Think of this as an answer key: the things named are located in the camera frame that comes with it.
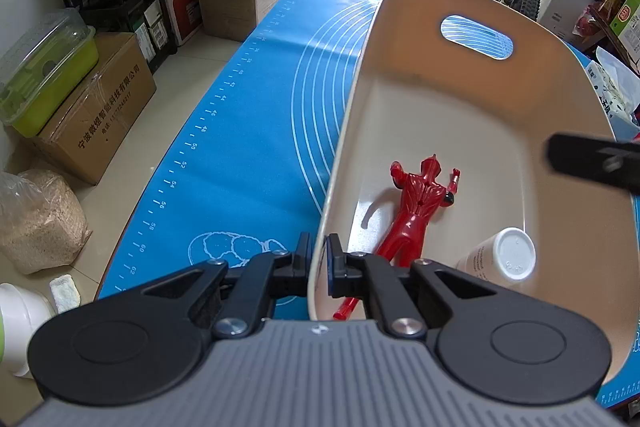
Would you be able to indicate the red toy figure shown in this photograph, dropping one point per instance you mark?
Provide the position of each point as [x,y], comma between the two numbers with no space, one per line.
[415,212]

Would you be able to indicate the clear bag of grain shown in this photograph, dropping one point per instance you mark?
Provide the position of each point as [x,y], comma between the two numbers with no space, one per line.
[40,222]

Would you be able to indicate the green container with clear lid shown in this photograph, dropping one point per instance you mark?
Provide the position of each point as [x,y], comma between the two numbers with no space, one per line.
[55,92]

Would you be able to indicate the cream plastic storage bin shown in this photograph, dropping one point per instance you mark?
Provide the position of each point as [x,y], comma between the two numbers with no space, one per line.
[450,107]

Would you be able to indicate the white plastic bucket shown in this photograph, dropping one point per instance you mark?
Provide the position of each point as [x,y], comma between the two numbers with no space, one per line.
[22,322]

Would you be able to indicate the white plastic bottle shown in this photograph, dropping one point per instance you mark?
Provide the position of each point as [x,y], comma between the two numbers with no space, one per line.
[512,254]

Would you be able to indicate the green carton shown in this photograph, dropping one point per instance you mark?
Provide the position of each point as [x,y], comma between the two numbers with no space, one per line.
[627,22]

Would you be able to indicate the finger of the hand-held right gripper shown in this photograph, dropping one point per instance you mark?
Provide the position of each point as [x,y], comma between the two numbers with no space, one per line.
[590,162]

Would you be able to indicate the brown printed cardboard box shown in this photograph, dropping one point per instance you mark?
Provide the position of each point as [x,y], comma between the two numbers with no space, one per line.
[100,117]

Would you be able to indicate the amber bottle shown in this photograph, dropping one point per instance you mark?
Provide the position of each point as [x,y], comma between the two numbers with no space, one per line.
[609,4]

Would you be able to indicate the blue and white tissue pack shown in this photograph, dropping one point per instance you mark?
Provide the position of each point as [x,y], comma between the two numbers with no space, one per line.
[607,92]

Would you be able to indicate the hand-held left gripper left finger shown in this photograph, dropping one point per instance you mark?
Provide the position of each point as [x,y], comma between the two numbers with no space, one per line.
[302,259]

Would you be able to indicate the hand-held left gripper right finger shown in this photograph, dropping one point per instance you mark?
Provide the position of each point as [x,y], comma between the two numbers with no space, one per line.
[330,259]

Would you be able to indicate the blue silicone baking mat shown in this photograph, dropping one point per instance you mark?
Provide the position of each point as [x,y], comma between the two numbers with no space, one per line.
[250,132]

